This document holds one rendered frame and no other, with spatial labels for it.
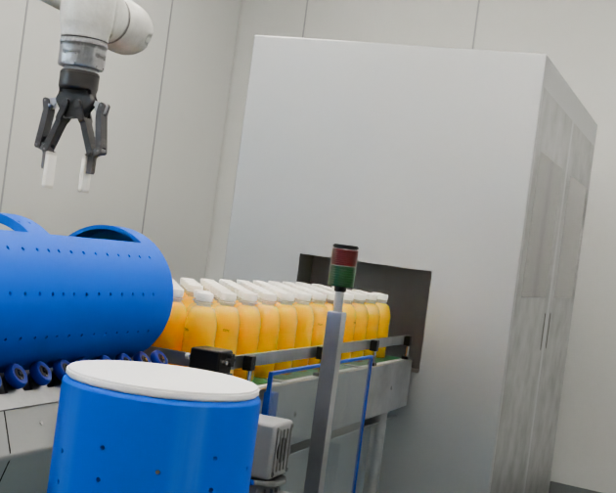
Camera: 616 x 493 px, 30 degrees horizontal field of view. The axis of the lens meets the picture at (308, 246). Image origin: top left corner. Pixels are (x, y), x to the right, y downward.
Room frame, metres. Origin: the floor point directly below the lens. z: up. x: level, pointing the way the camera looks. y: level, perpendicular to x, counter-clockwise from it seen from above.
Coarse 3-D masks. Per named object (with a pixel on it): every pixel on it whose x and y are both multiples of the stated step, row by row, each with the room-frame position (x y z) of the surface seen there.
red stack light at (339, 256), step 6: (336, 252) 2.67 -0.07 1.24; (342, 252) 2.67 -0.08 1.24; (348, 252) 2.67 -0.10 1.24; (354, 252) 2.67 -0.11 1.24; (330, 258) 2.69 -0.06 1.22; (336, 258) 2.67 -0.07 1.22; (342, 258) 2.67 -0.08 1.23; (348, 258) 2.67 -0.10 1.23; (354, 258) 2.68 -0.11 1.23; (336, 264) 2.67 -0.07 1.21; (342, 264) 2.67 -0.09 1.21; (348, 264) 2.67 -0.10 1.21; (354, 264) 2.68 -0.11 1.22
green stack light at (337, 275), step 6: (330, 264) 2.69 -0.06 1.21; (330, 270) 2.68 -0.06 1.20; (336, 270) 2.67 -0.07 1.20; (342, 270) 2.67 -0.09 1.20; (348, 270) 2.67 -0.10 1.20; (354, 270) 2.68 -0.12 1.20; (330, 276) 2.68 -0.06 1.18; (336, 276) 2.67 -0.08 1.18; (342, 276) 2.67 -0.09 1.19; (348, 276) 2.67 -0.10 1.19; (354, 276) 2.68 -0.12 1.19; (330, 282) 2.68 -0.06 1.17; (336, 282) 2.67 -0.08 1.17; (342, 282) 2.67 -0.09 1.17; (348, 282) 2.67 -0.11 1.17; (354, 282) 2.69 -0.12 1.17
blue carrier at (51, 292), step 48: (0, 240) 1.85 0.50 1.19; (48, 240) 1.99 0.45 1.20; (96, 240) 2.16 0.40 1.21; (144, 240) 2.36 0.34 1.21; (0, 288) 1.80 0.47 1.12; (48, 288) 1.93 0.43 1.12; (96, 288) 2.08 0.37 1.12; (144, 288) 2.25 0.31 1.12; (0, 336) 1.83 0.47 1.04; (48, 336) 1.96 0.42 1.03; (96, 336) 2.12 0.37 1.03; (144, 336) 2.31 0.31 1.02
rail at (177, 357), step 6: (150, 348) 2.52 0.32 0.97; (156, 348) 2.51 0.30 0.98; (162, 348) 2.51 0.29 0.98; (150, 354) 2.52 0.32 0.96; (168, 354) 2.50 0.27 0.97; (174, 354) 2.50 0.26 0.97; (180, 354) 2.49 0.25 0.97; (168, 360) 2.50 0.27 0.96; (174, 360) 2.50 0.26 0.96; (180, 360) 2.49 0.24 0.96; (186, 360) 2.49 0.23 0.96
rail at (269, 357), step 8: (392, 336) 3.77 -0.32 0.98; (400, 336) 3.85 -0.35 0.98; (344, 344) 3.29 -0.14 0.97; (352, 344) 3.36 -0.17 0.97; (360, 344) 3.43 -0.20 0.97; (368, 344) 3.51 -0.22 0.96; (384, 344) 3.68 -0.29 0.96; (392, 344) 3.77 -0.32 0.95; (264, 352) 2.71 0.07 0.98; (272, 352) 2.75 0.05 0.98; (280, 352) 2.80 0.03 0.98; (288, 352) 2.86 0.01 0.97; (296, 352) 2.92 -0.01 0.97; (304, 352) 2.97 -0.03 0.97; (312, 352) 3.03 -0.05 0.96; (344, 352) 3.29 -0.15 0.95; (240, 360) 2.57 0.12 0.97; (256, 360) 2.67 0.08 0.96; (264, 360) 2.71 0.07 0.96; (272, 360) 2.76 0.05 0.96; (280, 360) 2.81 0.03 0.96; (288, 360) 2.87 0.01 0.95; (232, 368) 2.54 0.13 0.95; (240, 368) 2.58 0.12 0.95
